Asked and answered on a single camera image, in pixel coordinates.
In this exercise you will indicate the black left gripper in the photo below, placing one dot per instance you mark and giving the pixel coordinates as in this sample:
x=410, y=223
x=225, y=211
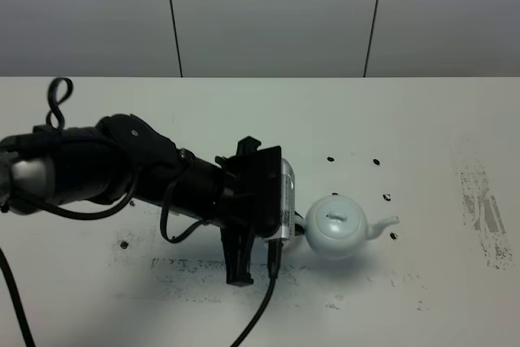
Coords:
x=248, y=204

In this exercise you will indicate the light blue porcelain teapot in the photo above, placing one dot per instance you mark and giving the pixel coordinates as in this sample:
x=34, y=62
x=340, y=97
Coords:
x=336, y=227

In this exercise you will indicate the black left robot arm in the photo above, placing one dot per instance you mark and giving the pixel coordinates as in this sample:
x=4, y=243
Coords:
x=93, y=173

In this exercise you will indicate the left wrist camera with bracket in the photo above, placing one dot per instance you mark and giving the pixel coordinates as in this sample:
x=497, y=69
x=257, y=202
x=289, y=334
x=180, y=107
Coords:
x=286, y=230

